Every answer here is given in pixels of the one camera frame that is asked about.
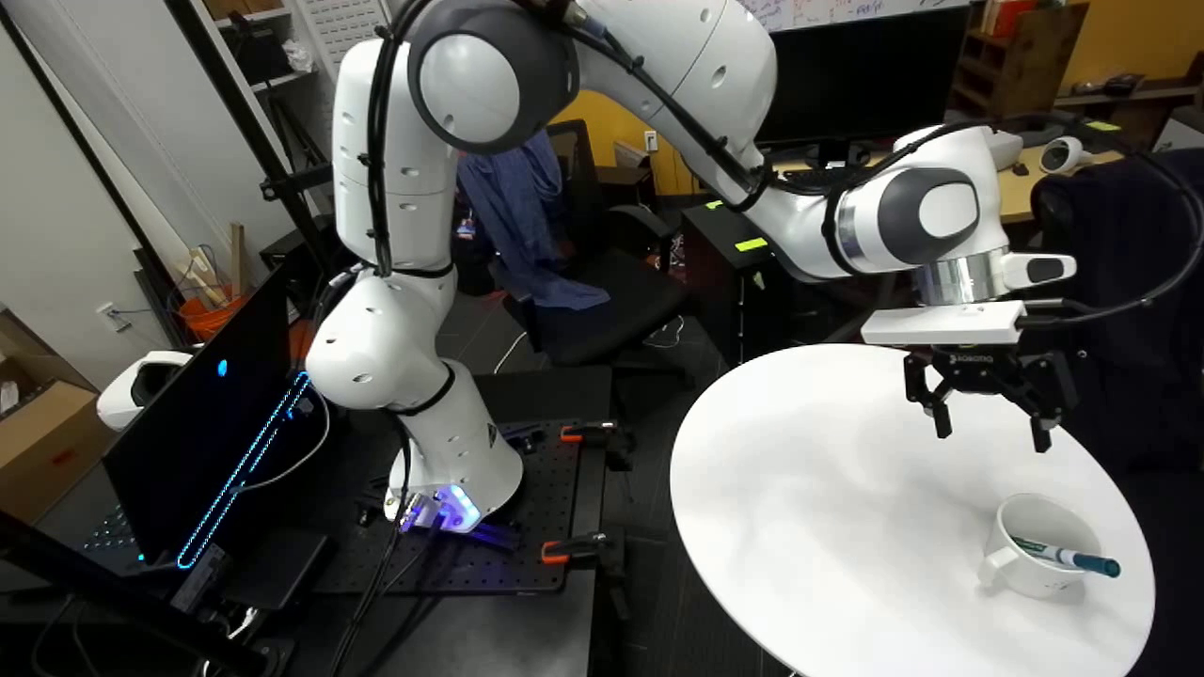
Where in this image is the white hand controller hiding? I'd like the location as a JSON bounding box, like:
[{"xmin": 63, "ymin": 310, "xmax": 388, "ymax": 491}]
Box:
[{"xmin": 1038, "ymin": 135, "xmax": 1094, "ymax": 176}]

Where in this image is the black stand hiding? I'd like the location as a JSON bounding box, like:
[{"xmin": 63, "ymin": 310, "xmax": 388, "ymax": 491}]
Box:
[{"xmin": 164, "ymin": 0, "xmax": 341, "ymax": 276}]

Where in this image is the white headset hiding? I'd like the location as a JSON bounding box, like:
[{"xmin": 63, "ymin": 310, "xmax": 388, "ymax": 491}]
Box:
[{"xmin": 95, "ymin": 350, "xmax": 195, "ymax": 433}]

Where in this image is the black computer tower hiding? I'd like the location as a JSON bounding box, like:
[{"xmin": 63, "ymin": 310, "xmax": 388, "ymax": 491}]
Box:
[{"xmin": 681, "ymin": 198, "xmax": 802, "ymax": 370}]

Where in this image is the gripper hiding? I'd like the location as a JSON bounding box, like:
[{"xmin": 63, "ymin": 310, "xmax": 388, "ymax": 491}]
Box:
[{"xmin": 902, "ymin": 345, "xmax": 1081, "ymax": 455}]

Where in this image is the cardboard box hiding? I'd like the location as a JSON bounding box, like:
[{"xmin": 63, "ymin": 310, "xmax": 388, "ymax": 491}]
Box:
[{"xmin": 0, "ymin": 308, "xmax": 119, "ymax": 525}]

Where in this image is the orange bucket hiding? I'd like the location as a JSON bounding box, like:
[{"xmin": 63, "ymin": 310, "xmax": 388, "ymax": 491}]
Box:
[{"xmin": 178, "ymin": 285, "xmax": 253, "ymax": 343}]

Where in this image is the whiteboard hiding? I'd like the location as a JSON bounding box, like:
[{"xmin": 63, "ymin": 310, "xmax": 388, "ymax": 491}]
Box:
[{"xmin": 737, "ymin": 0, "xmax": 972, "ymax": 35}]

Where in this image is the white cup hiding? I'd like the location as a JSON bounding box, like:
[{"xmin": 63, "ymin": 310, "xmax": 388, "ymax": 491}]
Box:
[{"xmin": 977, "ymin": 493, "xmax": 1104, "ymax": 601}]

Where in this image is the black power brick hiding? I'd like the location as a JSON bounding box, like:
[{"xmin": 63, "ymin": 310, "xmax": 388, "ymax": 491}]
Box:
[{"xmin": 168, "ymin": 542, "xmax": 233, "ymax": 614}]

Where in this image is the wooden shelf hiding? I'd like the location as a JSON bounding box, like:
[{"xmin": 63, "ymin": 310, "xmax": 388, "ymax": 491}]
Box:
[{"xmin": 948, "ymin": 0, "xmax": 1092, "ymax": 121}]

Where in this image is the blue cloth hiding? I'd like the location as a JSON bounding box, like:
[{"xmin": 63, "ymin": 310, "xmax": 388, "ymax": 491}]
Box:
[{"xmin": 457, "ymin": 130, "xmax": 612, "ymax": 312}]

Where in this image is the black monitor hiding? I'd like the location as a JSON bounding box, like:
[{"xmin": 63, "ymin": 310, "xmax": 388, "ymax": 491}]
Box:
[{"xmin": 755, "ymin": 4, "xmax": 972, "ymax": 170}]

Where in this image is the white pegboard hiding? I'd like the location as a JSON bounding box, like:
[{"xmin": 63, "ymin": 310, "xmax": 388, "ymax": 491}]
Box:
[{"xmin": 299, "ymin": 0, "xmax": 394, "ymax": 84}]

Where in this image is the dark office chair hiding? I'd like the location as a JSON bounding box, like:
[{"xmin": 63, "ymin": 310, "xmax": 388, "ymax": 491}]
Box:
[{"xmin": 1029, "ymin": 147, "xmax": 1204, "ymax": 476}]

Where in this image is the black laptop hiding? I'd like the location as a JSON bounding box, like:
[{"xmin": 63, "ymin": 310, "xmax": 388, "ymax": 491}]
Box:
[{"xmin": 79, "ymin": 263, "xmax": 332, "ymax": 576}]

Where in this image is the black office chair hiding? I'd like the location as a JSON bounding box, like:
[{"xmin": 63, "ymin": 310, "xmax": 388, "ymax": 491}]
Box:
[{"xmin": 497, "ymin": 118, "xmax": 694, "ymax": 370}]

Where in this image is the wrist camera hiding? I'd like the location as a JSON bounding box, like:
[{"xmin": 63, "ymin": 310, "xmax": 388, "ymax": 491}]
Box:
[{"xmin": 860, "ymin": 301, "xmax": 1029, "ymax": 348}]

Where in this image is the orange and black clamp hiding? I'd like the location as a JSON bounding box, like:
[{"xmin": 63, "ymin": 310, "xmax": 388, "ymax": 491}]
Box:
[
  {"xmin": 540, "ymin": 529, "xmax": 628, "ymax": 576},
  {"xmin": 559, "ymin": 420, "xmax": 635, "ymax": 472}
]

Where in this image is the teal capped marker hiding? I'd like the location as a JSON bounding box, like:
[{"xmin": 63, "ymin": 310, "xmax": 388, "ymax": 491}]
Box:
[{"xmin": 1011, "ymin": 536, "xmax": 1123, "ymax": 579}]

